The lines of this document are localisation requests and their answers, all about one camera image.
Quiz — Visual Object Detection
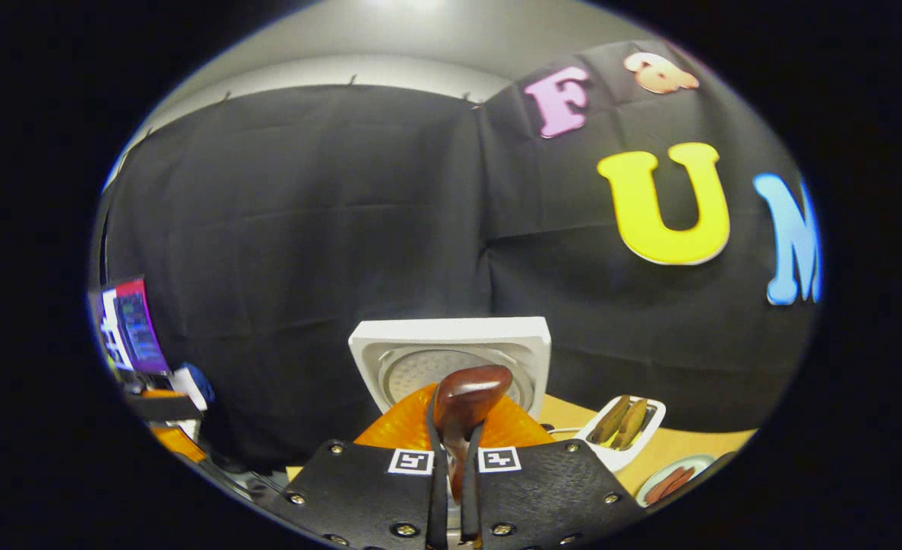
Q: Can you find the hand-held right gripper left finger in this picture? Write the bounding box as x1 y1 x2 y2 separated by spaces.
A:
286 382 450 550

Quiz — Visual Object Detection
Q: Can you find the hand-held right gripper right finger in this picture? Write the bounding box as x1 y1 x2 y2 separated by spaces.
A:
462 393 645 550

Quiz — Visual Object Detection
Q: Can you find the brown wooden spoon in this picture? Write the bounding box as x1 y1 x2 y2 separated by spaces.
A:
431 364 514 502

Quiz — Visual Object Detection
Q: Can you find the white rice cooker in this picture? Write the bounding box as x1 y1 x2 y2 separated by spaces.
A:
348 317 553 429

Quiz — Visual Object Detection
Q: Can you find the white and blue item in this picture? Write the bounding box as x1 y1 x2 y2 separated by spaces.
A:
170 362 216 413

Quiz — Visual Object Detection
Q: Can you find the computer monitor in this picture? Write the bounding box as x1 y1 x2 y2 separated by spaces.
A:
88 277 171 376

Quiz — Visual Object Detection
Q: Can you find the white toaster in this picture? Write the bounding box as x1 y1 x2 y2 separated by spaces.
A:
571 394 668 474

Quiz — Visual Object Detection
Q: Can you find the brown bread slice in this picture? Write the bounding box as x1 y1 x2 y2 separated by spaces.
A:
613 398 649 451
588 395 632 447

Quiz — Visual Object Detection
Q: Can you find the red meat slice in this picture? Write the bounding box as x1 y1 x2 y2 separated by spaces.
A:
644 467 682 505
661 464 697 497

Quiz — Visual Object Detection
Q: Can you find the light green plate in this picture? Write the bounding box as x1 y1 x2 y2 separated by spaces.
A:
634 454 718 508

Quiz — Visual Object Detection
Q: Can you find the black backdrop cloth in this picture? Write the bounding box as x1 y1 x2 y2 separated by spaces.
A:
92 38 824 476

